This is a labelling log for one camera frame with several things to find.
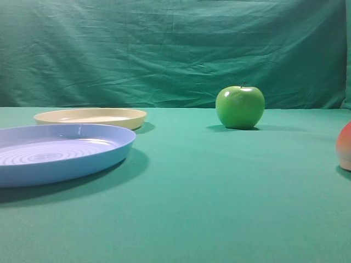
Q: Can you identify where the round reddish yellow bread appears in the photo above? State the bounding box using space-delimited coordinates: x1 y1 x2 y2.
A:
336 122 351 171

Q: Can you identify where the green backdrop cloth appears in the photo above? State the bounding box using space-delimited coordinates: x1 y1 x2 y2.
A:
1 1 350 109

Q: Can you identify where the green apple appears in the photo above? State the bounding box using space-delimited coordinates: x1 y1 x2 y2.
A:
215 83 265 129

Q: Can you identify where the yellow plastic plate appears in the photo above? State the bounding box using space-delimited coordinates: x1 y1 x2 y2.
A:
33 108 147 130

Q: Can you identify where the green table cloth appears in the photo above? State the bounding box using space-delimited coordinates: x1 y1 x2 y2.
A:
1 108 350 262

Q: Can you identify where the blue plastic plate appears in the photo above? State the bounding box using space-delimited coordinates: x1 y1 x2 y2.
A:
1 124 137 188

